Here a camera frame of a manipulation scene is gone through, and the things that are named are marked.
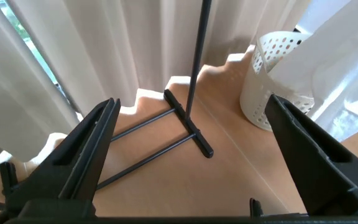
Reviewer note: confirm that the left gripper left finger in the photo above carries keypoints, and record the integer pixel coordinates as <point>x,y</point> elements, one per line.
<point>82,161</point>

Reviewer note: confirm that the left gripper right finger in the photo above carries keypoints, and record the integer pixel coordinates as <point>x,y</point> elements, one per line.
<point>319,174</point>

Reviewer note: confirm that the white laundry basket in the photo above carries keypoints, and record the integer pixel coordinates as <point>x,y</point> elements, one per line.
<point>253,93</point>

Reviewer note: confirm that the black clothes rack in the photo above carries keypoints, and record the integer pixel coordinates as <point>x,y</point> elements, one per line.
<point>197,62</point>

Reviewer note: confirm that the white printed T-shirt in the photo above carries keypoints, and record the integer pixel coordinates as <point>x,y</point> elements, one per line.
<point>337,68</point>

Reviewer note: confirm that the beige curtain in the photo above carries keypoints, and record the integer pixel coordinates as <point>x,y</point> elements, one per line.
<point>120,40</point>

